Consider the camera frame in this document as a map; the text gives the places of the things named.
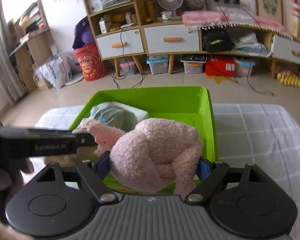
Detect red snack bucket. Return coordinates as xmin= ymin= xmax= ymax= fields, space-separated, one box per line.
xmin=74 ymin=43 xmax=107 ymax=82

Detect pink lace cabinet cloth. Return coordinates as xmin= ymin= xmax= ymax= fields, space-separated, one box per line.
xmin=182 ymin=11 xmax=293 ymax=40

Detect clear storage box blue lid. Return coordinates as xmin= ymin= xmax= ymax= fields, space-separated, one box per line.
xmin=146 ymin=55 xmax=169 ymax=75

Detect green plastic bin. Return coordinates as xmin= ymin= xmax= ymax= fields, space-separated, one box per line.
xmin=71 ymin=87 xmax=218 ymax=193

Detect wooden tv cabinet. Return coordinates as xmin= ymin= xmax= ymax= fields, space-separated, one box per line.
xmin=83 ymin=0 xmax=300 ymax=65

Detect white grid tablecloth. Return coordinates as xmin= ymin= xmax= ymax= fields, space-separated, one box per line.
xmin=34 ymin=103 xmax=300 ymax=239

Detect blue checkered soft cloth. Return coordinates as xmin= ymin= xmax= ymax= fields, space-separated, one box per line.
xmin=89 ymin=102 xmax=138 ymax=132

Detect black bag on shelf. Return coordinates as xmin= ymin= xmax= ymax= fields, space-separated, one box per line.
xmin=202 ymin=29 xmax=233 ymax=53

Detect red cardboard box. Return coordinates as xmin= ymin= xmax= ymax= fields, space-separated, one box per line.
xmin=205 ymin=55 xmax=236 ymax=77

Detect person left hand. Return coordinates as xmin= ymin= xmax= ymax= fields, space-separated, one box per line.
xmin=0 ymin=157 xmax=34 ymax=225

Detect pink fluffy plush toy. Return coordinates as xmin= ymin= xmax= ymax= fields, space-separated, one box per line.
xmin=78 ymin=118 xmax=204 ymax=198

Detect framed cartoon picture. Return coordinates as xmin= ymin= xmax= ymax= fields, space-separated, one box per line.
xmin=255 ymin=0 xmax=283 ymax=25

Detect yellow egg tray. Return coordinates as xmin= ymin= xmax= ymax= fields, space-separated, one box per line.
xmin=276 ymin=70 xmax=300 ymax=88

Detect wooden bookshelf desk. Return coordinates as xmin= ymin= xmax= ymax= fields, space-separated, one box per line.
xmin=9 ymin=0 xmax=52 ymax=93

